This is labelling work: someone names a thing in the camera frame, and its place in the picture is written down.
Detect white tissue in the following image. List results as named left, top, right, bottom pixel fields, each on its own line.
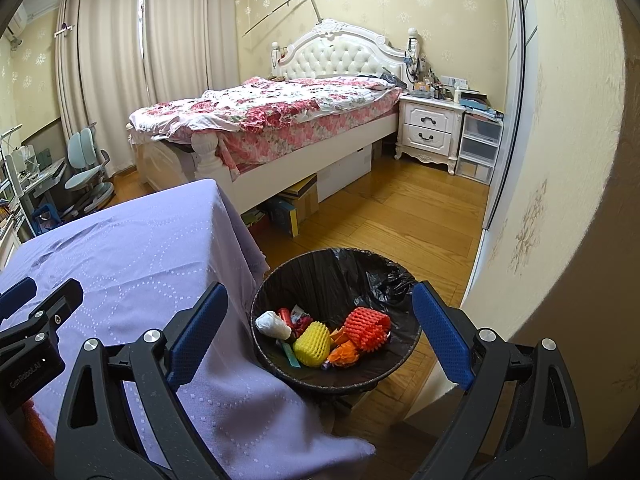
left=254, top=311, right=292, bottom=341

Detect red cylindrical can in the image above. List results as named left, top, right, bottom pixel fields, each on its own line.
left=278, top=308, right=293, bottom=328

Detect teal white tube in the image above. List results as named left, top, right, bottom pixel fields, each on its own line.
left=280, top=341, right=300, bottom=368

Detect yellow foam fruit net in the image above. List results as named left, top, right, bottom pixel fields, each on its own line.
left=293, top=322, right=331, bottom=367

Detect orange wrapper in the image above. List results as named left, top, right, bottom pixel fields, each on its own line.
left=326, top=340, right=360, bottom=367

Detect red foam fruit net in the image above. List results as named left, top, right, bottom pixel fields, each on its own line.
left=344, top=307, right=392, bottom=352

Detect orange paper piece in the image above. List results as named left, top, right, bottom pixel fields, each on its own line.
left=330, top=326, right=349, bottom=348

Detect black lined trash bin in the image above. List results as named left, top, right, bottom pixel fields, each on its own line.
left=250, top=247, right=421, bottom=399

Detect bookshelf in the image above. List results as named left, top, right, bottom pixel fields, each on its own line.
left=1, top=124, right=34, bottom=269

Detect purple tablecloth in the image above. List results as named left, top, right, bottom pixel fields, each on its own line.
left=1, top=180, right=375, bottom=479

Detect study desk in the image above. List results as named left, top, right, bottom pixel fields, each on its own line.
left=2, top=150, right=67, bottom=236

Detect light green desk chair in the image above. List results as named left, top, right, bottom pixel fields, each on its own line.
left=63, top=122, right=115, bottom=220

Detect cardboard box under bed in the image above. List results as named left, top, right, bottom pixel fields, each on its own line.
left=272, top=174, right=319, bottom=237

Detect white storage box under bed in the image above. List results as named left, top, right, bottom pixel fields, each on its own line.
left=317, top=145, right=372, bottom=202

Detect floral pink quilt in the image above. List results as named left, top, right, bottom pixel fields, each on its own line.
left=129, top=76, right=402, bottom=178

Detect plastic drawer unit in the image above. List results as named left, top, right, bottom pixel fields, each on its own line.
left=456, top=110, right=503, bottom=185

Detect beige curtains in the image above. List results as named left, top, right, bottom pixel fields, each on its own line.
left=54, top=0, right=240, bottom=174

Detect white nightstand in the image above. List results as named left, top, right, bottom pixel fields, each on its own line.
left=395, top=93, right=464, bottom=174

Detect metal rod over bed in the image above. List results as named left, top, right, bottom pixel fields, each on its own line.
left=242, top=0, right=324, bottom=37

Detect sliding wardrobe door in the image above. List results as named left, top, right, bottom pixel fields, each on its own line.
left=484, top=0, right=538, bottom=231

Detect white bed frame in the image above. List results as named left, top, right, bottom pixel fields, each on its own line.
left=127, top=18, right=409, bottom=212

